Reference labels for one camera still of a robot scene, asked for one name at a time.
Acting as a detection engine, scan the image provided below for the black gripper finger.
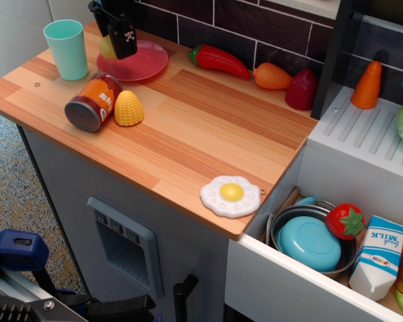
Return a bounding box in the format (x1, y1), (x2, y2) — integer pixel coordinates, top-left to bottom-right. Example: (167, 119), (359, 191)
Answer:
(107, 13), (138, 60)
(88, 1), (111, 37)

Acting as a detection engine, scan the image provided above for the yellow toy potato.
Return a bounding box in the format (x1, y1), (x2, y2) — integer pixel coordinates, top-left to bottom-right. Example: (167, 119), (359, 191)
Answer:
(99, 36), (118, 60)

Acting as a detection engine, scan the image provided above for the black ribbed robot base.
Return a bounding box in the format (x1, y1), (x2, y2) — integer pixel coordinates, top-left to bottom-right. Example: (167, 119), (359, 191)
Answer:
(0, 295), (156, 321)

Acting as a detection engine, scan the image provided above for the pink plastic plate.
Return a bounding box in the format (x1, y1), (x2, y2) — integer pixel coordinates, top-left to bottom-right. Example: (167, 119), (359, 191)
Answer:
(97, 40), (169, 81)

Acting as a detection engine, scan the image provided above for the mint green plastic cup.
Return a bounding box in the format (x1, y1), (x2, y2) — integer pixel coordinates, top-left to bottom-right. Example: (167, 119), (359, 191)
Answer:
(44, 19), (89, 81)

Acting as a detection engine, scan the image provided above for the orange toy soup can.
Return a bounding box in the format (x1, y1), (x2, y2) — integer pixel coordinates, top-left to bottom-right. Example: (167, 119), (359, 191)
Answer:
(64, 72), (123, 133)

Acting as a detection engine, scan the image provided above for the yellow toy corn piece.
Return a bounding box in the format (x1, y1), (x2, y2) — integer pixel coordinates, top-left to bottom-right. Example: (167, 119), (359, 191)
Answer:
(114, 91), (144, 126)

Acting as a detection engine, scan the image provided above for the red toy chili pepper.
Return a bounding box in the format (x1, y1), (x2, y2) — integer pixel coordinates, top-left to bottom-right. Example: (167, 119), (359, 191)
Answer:
(187, 44), (251, 81)

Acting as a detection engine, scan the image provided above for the orange toy carrot lying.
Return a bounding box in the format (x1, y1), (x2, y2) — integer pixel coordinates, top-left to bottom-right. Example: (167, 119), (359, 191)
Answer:
(253, 62), (292, 89)

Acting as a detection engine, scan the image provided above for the dark red toy vegetable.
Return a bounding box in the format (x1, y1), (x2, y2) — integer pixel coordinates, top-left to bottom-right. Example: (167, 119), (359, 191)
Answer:
(285, 68), (318, 111)

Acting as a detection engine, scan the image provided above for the white toy fried egg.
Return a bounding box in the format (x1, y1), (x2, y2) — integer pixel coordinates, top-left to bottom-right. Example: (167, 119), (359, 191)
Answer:
(199, 176), (261, 218)

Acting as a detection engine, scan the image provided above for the grey ice dispenser panel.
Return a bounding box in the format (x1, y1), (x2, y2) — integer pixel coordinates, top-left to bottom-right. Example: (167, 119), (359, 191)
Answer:
(87, 196), (164, 299)

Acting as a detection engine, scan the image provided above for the blue clamp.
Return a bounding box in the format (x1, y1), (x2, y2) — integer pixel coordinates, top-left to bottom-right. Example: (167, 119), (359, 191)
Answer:
(0, 229), (49, 272)

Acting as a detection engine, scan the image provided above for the orange toy carrot upright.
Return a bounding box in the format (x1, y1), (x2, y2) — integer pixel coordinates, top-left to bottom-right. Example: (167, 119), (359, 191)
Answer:
(351, 61), (382, 109)

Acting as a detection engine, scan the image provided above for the metal toy pot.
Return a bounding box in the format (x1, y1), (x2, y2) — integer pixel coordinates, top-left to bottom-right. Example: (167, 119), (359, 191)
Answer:
(269, 202), (357, 278)

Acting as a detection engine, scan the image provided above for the blue plastic bowl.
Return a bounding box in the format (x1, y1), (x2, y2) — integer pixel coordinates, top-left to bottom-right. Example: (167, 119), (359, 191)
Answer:
(277, 216), (341, 272)

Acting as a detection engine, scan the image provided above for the red toy strawberry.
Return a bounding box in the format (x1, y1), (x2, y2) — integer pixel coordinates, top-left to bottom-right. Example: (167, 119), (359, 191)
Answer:
(325, 203), (365, 241)

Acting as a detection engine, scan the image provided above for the white toy milk carton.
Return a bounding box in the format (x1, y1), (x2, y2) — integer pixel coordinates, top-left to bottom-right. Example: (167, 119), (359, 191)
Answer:
(349, 216), (403, 301)

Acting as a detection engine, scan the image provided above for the wooden spoon handle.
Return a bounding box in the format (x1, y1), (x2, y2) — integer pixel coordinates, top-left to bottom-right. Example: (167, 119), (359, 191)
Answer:
(259, 186), (300, 244)

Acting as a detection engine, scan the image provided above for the black cabinet door handle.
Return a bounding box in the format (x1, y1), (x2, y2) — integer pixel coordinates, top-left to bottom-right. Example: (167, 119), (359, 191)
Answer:
(173, 274), (199, 322)

